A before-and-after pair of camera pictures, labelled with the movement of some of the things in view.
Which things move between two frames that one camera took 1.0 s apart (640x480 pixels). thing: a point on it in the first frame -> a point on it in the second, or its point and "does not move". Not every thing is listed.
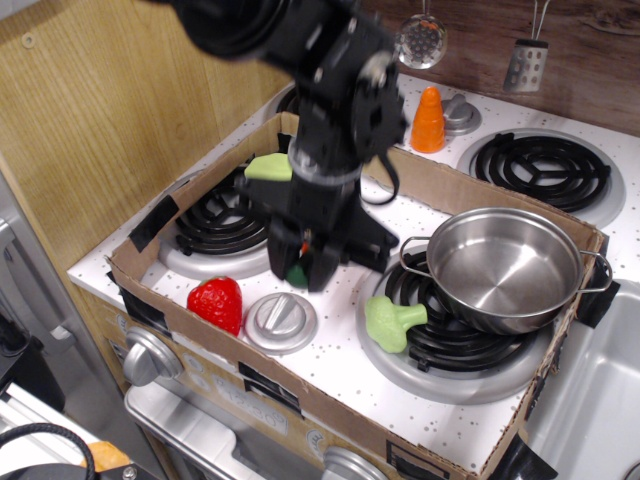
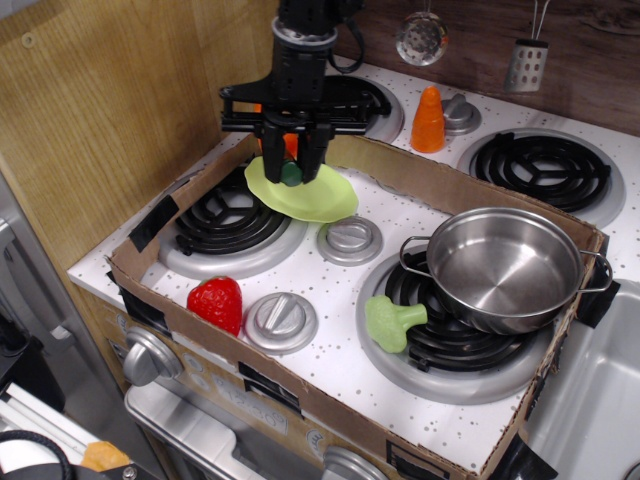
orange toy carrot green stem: (298, 277) -> (291, 169)
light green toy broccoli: (387, 323) does not move
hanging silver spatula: (525, 69) does not move
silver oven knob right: (342, 464) does not move
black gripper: (333, 210) -> (297, 99)
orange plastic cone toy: (428, 134) does not move
